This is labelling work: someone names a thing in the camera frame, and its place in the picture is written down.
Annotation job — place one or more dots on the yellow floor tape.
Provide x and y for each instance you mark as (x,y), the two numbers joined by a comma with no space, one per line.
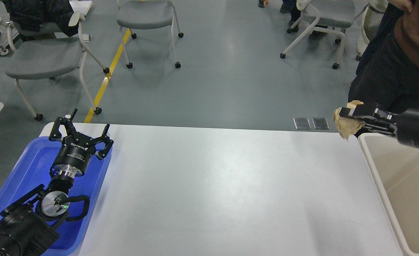
(107,79)

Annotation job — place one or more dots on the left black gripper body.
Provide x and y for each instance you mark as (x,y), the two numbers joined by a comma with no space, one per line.
(73,157)

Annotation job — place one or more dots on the beige plastic bin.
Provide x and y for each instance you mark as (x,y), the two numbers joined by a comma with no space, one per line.
(395,169)

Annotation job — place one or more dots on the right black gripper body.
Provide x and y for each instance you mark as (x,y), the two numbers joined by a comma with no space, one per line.
(407,132)

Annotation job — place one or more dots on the person in brown sweater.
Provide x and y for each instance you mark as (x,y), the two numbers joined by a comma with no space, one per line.
(390,77)

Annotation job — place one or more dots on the black jacket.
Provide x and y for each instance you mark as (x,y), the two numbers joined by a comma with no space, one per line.
(33,17)

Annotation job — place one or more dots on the grey chair with jacket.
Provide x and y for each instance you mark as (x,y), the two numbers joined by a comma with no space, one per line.
(49,58)

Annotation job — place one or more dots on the blue plastic tray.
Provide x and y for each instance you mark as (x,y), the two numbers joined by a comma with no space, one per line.
(34,168)

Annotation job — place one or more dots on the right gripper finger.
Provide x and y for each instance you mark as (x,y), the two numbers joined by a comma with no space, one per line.
(375,118)

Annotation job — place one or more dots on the grey chair right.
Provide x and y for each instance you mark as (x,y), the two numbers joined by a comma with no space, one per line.
(328,16)

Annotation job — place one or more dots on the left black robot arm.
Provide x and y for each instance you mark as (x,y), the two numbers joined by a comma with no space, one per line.
(50,195)

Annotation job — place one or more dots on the grey chair middle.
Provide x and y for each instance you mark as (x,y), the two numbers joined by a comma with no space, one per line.
(146,15)

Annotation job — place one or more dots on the brown paper ball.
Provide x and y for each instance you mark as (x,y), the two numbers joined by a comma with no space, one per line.
(346,126)

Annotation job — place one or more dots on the metal floor socket plate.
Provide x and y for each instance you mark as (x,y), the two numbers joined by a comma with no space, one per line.
(320,123)

